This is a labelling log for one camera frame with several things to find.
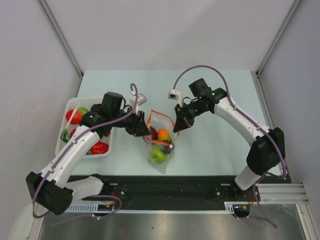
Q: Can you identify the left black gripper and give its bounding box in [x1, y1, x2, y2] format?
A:
[111, 106, 151, 137]

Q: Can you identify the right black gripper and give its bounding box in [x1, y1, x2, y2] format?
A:
[173, 98, 208, 133]

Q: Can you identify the dark red apple toy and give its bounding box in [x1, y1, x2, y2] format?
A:
[149, 126, 158, 141]

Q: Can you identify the clear zip top bag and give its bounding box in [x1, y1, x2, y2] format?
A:
[143, 109, 180, 175]

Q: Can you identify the green red mango toy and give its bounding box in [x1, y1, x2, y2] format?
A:
[157, 128, 173, 143]

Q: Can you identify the green apple toy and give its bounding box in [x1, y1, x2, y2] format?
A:
[149, 145, 168, 164]

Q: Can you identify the dark mangosteen toy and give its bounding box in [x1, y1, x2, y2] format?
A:
[161, 143, 174, 155]

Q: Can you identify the red bell pepper toy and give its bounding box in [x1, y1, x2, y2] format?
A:
[90, 141, 109, 155]

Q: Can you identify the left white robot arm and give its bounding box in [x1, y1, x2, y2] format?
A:
[26, 92, 150, 216]

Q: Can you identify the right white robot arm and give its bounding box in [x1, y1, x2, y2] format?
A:
[168, 78, 286, 201]

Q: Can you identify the white plastic food tray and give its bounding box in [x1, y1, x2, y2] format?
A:
[54, 96, 115, 160]

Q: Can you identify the green squash toy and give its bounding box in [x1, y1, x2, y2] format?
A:
[77, 107, 88, 116]

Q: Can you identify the red tomato toy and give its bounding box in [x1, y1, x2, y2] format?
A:
[69, 129, 76, 138]
[65, 109, 83, 125]

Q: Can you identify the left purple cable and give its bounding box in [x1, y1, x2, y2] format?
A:
[31, 82, 140, 226]

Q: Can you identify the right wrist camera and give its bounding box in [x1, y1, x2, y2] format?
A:
[168, 89, 183, 106]

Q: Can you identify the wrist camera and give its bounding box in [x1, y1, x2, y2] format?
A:
[168, 89, 183, 106]
[129, 93, 147, 110]

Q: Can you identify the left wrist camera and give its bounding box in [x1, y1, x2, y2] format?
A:
[129, 93, 147, 110]

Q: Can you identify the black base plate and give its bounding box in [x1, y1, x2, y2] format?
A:
[98, 175, 259, 211]

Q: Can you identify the white cable duct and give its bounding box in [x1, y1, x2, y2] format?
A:
[65, 203, 235, 215]

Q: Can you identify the left aluminium frame post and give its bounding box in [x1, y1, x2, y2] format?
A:
[36, 0, 84, 79]

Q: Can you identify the aluminium frame post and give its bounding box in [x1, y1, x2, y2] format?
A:
[255, 0, 304, 77]
[36, 0, 84, 79]

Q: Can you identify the right aluminium frame post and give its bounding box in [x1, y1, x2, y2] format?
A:
[255, 0, 304, 77]

